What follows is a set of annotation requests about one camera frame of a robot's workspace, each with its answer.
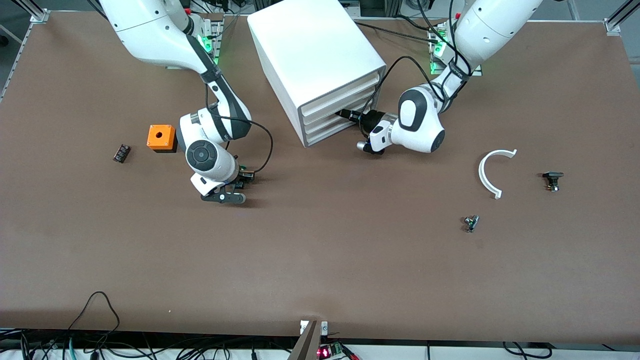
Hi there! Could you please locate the aluminium profile bar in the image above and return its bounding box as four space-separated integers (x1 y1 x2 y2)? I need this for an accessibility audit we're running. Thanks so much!
287 320 322 360

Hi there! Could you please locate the black push button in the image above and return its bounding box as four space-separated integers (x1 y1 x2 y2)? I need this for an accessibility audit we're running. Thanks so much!
542 171 565 193

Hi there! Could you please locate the white drawer cabinet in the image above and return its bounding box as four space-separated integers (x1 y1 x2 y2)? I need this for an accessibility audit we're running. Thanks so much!
247 0 387 148

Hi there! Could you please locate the black cable on table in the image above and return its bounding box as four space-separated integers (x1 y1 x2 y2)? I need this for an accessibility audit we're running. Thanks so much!
352 20 443 41

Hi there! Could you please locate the black looped cable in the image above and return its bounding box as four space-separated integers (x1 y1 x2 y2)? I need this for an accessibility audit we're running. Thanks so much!
66 291 121 333

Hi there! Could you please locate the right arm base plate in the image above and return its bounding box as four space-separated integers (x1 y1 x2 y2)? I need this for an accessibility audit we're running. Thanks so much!
166 14 223 70

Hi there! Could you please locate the white curved plastic arc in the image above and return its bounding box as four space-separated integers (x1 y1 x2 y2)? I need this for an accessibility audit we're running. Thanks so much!
478 149 518 200

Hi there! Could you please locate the orange button box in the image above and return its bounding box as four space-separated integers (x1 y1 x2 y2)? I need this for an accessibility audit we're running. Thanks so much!
146 124 180 154

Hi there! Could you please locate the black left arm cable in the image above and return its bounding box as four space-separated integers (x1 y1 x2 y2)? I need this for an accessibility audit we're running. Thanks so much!
372 56 453 113

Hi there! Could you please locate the circuit board red display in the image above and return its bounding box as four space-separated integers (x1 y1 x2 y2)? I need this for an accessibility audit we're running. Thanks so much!
316 343 346 360

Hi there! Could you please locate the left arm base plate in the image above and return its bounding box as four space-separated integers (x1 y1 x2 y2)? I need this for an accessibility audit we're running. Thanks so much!
429 22 484 77

